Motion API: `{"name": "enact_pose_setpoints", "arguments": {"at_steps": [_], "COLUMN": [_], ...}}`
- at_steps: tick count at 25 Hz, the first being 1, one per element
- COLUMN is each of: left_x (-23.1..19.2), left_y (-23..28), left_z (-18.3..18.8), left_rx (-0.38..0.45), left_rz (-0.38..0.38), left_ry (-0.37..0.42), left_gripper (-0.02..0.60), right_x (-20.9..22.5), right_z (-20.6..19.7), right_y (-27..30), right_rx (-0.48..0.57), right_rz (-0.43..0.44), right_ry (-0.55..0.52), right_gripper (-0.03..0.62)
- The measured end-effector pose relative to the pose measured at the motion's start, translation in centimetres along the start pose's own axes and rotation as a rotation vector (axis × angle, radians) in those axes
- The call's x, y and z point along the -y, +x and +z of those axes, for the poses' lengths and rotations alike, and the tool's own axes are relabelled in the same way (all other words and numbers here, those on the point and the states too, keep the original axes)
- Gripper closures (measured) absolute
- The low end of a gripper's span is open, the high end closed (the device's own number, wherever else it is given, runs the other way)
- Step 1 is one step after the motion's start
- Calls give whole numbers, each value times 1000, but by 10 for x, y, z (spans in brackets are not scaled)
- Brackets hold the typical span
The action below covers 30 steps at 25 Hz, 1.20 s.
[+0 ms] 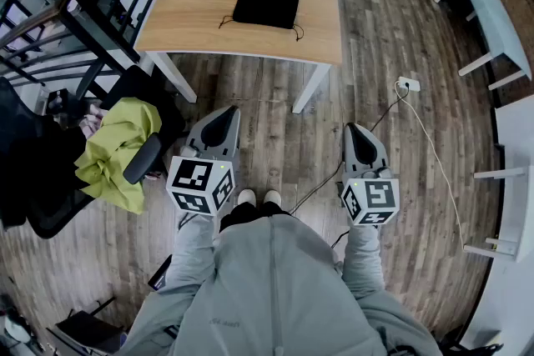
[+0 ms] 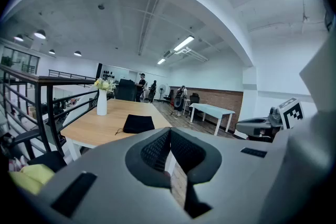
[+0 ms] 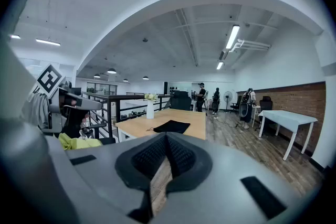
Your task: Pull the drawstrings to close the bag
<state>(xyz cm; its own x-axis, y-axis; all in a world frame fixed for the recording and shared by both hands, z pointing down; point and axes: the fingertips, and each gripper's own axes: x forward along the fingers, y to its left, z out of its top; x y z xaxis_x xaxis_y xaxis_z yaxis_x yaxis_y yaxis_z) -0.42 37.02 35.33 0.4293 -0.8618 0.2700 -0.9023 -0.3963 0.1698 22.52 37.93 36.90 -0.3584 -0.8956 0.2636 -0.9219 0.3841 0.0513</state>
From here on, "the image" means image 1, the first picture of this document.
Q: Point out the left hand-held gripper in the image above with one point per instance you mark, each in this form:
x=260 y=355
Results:
x=196 y=179

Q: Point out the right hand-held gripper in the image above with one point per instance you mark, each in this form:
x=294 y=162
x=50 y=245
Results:
x=375 y=196

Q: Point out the person's right forearm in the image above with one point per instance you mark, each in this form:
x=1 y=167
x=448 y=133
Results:
x=363 y=258

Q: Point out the person's left forearm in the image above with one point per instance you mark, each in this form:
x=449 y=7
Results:
x=192 y=250

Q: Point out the person's left white shoe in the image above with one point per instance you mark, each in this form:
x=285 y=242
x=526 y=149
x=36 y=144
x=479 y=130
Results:
x=246 y=197

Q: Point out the person's white shoe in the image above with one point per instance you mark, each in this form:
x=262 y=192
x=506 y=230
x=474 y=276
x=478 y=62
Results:
x=272 y=197
x=246 y=197

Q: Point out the white table leg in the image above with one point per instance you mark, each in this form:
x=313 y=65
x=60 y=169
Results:
x=310 y=89
x=175 y=77

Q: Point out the person's right white shoe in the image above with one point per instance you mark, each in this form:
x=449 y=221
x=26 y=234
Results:
x=272 y=197

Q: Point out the person's legs in black trousers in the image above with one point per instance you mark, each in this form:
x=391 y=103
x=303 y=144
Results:
x=242 y=214

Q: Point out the black mesh office chair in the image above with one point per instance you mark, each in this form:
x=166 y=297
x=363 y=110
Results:
x=139 y=158

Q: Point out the white power strip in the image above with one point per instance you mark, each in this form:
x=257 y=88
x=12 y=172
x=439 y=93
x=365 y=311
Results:
x=409 y=84

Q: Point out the yellow-green cloth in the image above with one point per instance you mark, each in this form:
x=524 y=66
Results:
x=117 y=146

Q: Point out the pink patterned cloth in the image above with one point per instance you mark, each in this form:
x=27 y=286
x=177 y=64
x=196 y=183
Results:
x=94 y=121

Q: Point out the black metal railing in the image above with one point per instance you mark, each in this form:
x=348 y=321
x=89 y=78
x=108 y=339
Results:
x=100 y=35

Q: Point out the white desk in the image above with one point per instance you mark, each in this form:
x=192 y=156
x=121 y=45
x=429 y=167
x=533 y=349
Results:
x=519 y=179

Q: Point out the small black device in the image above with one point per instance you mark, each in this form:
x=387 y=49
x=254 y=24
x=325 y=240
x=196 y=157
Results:
x=56 y=101

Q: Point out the person's grey jacket torso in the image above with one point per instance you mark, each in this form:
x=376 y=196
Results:
x=275 y=296

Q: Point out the long white table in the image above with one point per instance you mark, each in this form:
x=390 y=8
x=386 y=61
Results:
x=492 y=16

